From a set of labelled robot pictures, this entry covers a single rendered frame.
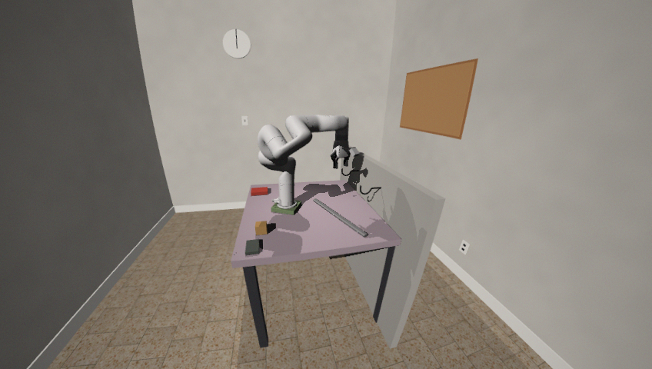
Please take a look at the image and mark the orange cube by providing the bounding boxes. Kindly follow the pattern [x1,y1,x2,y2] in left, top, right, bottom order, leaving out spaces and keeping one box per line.
[255,221,268,235]

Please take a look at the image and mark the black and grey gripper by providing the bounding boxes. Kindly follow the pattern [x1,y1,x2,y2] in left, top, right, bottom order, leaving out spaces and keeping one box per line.
[331,140,351,169]

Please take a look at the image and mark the red rectangular block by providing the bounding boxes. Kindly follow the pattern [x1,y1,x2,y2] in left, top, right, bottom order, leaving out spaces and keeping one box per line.
[251,187,268,196]

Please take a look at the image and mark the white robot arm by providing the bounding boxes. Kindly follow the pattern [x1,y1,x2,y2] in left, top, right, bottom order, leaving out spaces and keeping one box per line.
[258,115,349,209]

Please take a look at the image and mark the grey flat panel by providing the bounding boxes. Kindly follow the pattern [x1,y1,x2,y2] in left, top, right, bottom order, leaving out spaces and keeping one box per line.
[340,151,445,349]

